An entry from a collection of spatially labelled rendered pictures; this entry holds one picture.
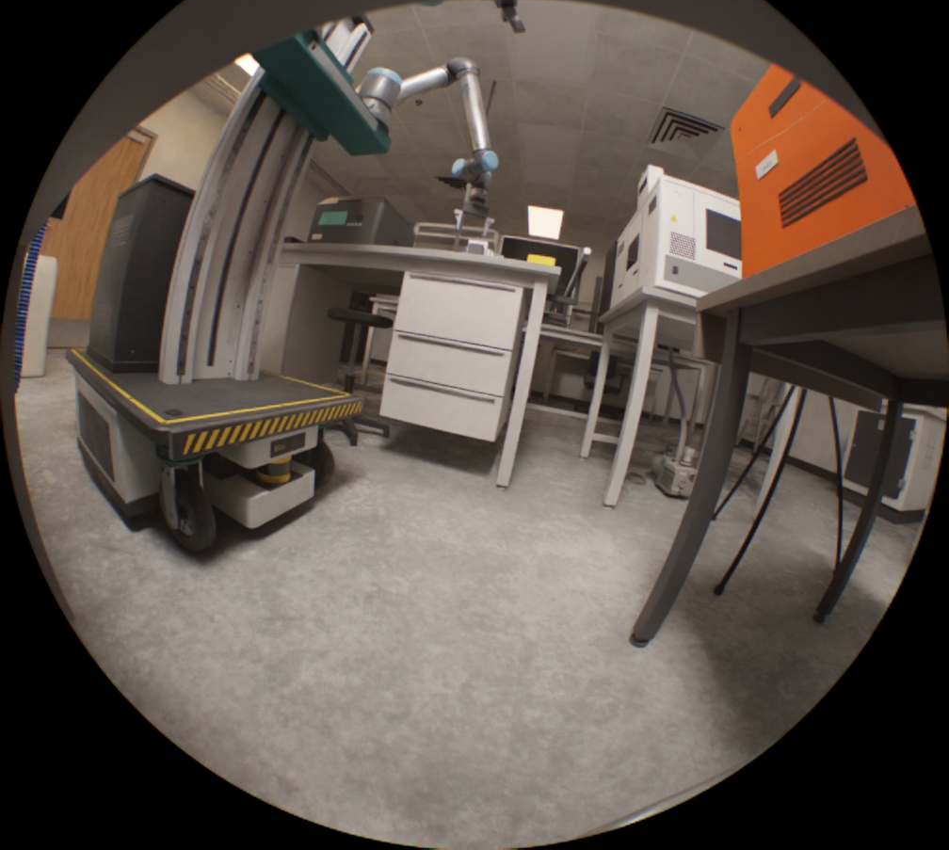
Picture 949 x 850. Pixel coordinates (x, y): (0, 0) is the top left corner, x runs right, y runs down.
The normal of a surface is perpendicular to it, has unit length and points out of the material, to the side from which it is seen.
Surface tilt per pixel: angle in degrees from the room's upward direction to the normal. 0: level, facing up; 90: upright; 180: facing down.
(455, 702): 0
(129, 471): 90
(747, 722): 0
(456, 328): 90
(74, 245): 90
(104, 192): 90
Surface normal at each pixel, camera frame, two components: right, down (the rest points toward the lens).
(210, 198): 0.97, 0.19
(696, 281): -0.17, 0.03
